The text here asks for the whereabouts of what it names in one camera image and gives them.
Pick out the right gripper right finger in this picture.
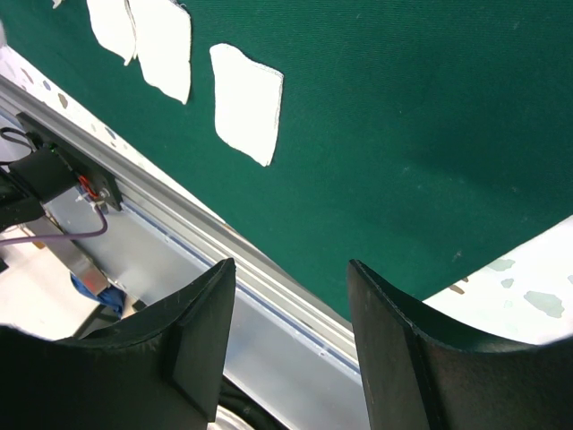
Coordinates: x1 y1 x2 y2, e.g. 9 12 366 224
347 260 572 429

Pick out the green surgical cloth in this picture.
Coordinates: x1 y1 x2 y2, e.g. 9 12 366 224
1 1 572 315

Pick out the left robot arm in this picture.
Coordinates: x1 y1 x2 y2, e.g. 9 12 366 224
1 148 78 231

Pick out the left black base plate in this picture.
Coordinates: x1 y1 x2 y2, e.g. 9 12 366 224
16 112 123 211

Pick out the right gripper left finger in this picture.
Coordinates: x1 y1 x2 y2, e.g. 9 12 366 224
1 259 235 429

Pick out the aluminium rail frame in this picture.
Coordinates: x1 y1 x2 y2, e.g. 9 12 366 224
1 80 368 429

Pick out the white gauze pad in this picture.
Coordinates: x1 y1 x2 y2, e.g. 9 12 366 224
210 43 284 167
129 0 192 104
87 0 136 65

